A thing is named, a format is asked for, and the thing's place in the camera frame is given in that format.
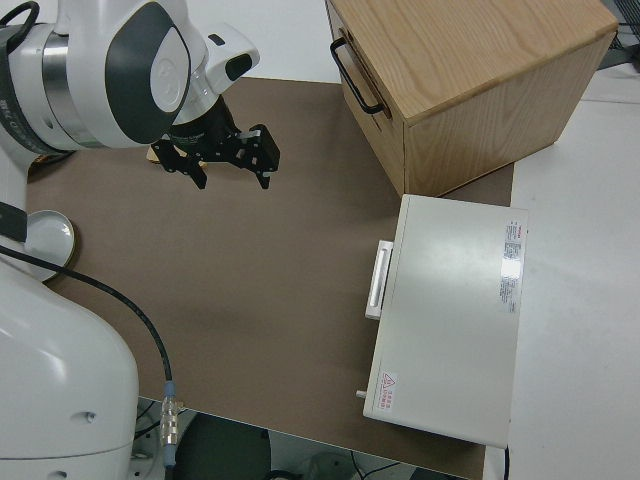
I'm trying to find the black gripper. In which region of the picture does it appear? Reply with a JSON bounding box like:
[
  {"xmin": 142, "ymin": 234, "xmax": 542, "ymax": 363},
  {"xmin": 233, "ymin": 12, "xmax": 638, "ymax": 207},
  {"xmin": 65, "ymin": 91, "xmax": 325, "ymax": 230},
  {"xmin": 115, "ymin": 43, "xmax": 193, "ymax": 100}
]
[{"xmin": 151, "ymin": 97, "xmax": 280, "ymax": 192}]

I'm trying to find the gray round plate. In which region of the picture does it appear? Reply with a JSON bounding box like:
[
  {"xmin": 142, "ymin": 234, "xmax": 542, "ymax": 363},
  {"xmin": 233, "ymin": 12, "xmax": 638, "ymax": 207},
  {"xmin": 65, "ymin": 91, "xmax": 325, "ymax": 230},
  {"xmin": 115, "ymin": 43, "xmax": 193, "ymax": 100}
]
[{"xmin": 24, "ymin": 209, "xmax": 80, "ymax": 284}]

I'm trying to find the brown table mat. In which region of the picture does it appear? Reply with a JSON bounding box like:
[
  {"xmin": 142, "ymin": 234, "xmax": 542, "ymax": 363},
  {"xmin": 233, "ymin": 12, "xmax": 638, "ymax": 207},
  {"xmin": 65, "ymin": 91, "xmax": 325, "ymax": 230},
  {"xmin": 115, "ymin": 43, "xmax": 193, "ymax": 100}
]
[{"xmin": 24, "ymin": 76, "xmax": 516, "ymax": 474}]

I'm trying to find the wooden drawer box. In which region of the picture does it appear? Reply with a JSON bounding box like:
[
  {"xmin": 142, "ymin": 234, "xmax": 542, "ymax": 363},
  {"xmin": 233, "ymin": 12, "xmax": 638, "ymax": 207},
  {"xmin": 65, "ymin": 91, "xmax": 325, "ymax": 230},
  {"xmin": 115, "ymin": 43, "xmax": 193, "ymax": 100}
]
[{"xmin": 324, "ymin": 0, "xmax": 619, "ymax": 199}]

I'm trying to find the cream toaster oven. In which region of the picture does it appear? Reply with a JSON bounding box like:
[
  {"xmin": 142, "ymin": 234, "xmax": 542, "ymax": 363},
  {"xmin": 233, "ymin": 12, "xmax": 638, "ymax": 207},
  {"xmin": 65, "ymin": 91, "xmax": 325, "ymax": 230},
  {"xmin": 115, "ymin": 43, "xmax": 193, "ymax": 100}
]
[{"xmin": 355, "ymin": 193, "xmax": 530, "ymax": 448}]

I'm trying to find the black drawer handle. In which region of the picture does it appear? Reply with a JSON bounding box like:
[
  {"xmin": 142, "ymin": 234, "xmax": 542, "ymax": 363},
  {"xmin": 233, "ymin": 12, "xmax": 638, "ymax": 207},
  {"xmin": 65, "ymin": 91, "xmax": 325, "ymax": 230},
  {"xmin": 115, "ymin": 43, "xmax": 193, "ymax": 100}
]
[{"xmin": 329, "ymin": 38, "xmax": 385, "ymax": 115}]

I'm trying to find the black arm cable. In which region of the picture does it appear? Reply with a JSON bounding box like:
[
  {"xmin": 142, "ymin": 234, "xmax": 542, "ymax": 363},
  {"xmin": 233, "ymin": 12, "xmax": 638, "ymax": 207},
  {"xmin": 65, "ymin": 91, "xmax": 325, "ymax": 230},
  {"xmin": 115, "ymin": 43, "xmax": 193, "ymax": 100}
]
[{"xmin": 0, "ymin": 1, "xmax": 41, "ymax": 36}]

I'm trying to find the black cable metal connector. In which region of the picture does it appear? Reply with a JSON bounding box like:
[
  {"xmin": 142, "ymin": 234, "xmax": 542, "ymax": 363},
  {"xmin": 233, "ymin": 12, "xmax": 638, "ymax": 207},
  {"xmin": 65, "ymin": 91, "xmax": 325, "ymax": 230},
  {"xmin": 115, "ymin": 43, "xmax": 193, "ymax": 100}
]
[{"xmin": 0, "ymin": 243, "xmax": 182, "ymax": 470}]

